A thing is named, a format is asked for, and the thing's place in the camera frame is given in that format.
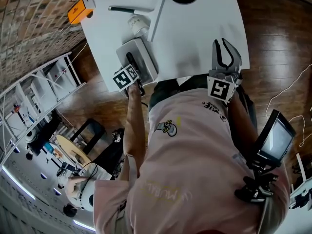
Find white bar with black end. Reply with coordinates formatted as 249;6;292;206
108;5;156;14

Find black bag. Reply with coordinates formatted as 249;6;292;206
93;130;125;178

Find white cable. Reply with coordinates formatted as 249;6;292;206
291;115;312;148
265;63;312;113

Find orange box with white end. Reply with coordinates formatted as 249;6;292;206
67;0;96;25

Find white metal shelf rack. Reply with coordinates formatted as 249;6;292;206
0;51;87;167

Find black monitor screen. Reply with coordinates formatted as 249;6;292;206
253;109;297;166

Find small white box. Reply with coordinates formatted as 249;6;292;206
116;38;159;85

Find black monitor clamp mount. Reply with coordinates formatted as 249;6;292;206
234;158;280;203

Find dark grey trousers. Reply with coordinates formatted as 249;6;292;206
148;78;191;112

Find round wooden table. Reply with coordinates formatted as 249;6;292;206
55;134;90;166

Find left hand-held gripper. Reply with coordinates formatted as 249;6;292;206
112;52;146;97

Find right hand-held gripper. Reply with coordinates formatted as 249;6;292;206
207;38;244;104

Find pink printed shirt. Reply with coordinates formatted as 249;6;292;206
93;75;291;234

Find person's left forearm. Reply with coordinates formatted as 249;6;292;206
123;83;147;162

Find black stool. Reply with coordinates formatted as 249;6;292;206
70;118;106;156

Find person's right forearm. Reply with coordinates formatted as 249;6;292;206
227;91;258;137

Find large white flat panel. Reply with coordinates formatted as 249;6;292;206
147;0;251;79

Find white side table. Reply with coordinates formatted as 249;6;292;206
289;152;312;210

